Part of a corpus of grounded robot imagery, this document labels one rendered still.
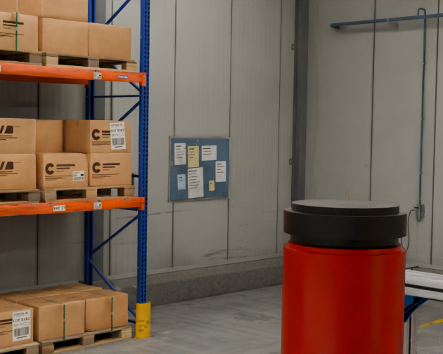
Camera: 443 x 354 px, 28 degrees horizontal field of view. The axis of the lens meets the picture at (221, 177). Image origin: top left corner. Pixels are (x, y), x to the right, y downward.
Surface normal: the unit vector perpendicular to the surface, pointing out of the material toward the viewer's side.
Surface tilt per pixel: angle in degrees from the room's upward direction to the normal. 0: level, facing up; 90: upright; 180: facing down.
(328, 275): 90
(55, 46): 94
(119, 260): 90
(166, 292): 90
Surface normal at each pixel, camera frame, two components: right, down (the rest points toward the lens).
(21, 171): 0.72, 0.06
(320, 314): -0.45, 0.04
